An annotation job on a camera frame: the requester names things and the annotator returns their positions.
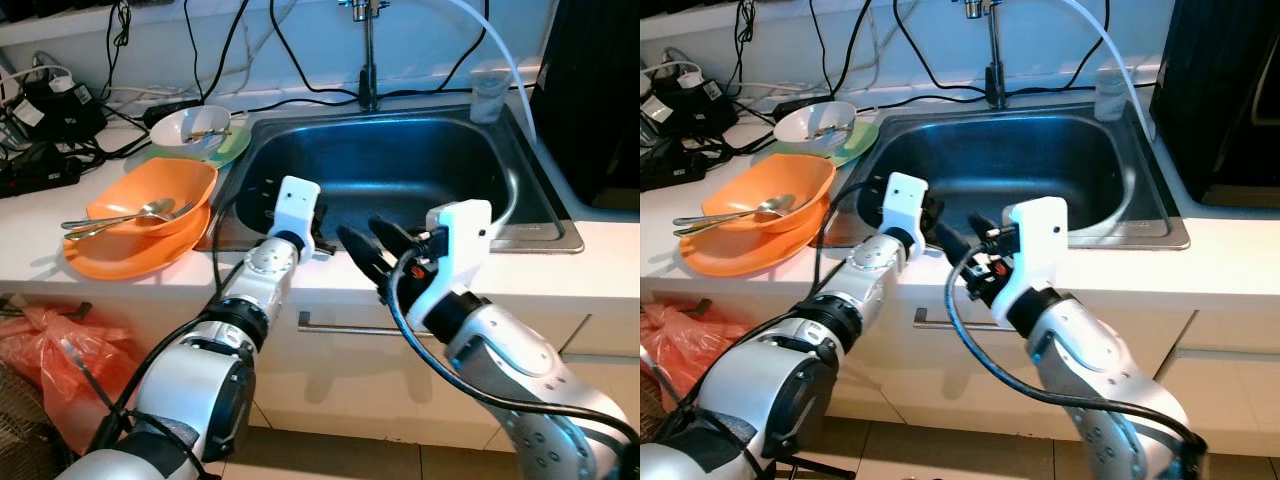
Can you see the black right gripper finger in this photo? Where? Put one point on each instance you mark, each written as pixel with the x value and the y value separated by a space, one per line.
pixel 368 262
pixel 955 250
pixel 984 232
pixel 398 240

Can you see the orange plastic plate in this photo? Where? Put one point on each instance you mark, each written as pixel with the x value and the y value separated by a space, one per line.
pixel 740 258
pixel 120 260

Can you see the white sink cabinet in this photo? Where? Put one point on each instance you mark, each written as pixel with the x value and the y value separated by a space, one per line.
pixel 350 390
pixel 950 390

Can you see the clear glass cup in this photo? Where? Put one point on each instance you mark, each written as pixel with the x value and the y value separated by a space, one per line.
pixel 1112 98
pixel 490 98

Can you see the black metal stand leg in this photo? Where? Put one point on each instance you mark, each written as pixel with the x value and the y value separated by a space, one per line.
pixel 800 466

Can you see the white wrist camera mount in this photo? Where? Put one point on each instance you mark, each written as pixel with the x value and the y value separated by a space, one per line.
pixel 1040 240
pixel 295 205
pixel 455 240
pixel 902 200

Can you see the black power adapter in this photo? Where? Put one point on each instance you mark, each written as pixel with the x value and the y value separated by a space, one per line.
pixel 690 105
pixel 60 108

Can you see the small black power strip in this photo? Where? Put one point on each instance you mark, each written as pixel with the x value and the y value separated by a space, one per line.
pixel 785 105
pixel 160 110

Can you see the tall black appliance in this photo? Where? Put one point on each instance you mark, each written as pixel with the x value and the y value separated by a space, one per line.
pixel 1220 100

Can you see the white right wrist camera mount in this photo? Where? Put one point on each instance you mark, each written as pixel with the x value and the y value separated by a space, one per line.
pixel 1040 240
pixel 455 240

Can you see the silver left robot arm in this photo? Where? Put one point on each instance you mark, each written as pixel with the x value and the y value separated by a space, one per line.
pixel 200 380
pixel 790 390

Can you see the dark wicker basket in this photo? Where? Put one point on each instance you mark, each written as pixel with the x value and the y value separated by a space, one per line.
pixel 20 440

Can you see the chrome faucet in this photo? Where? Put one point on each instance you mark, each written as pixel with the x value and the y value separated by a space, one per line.
pixel 367 60
pixel 993 60

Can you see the long black power strip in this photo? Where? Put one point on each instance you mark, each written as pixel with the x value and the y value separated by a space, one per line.
pixel 670 168
pixel 40 172

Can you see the orange plastic bowl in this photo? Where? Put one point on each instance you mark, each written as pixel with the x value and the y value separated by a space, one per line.
pixel 150 182
pixel 770 178

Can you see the green plate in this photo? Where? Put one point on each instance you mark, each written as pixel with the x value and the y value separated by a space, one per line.
pixel 235 148
pixel 862 142

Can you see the red plastic bag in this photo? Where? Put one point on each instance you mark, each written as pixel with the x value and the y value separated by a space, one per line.
pixel 680 340
pixel 60 350

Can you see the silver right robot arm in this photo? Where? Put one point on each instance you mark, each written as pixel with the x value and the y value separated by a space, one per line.
pixel 520 360
pixel 1090 360

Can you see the stainless steel sink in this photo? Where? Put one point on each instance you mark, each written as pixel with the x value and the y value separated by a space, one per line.
pixel 400 165
pixel 1050 160

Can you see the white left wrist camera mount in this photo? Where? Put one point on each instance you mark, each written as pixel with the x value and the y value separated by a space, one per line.
pixel 295 205
pixel 902 200

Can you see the white bowl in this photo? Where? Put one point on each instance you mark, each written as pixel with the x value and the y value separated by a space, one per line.
pixel 175 128
pixel 800 125

